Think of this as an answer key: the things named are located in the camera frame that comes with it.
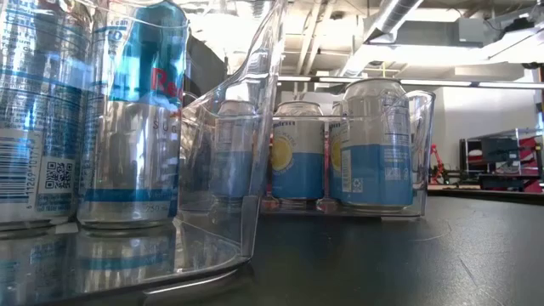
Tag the clear plastic bin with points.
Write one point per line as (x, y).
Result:
(204, 255)
(423, 149)

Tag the blue silver Red Bull can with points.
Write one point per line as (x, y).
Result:
(42, 127)
(132, 149)

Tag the red metal stand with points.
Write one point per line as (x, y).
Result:
(433, 151)

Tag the ceiling strip light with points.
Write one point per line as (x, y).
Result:
(438, 83)

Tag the metal shelf rack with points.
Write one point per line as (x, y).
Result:
(501, 149)

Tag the silver ceiling duct pipe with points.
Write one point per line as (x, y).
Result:
(391, 17)

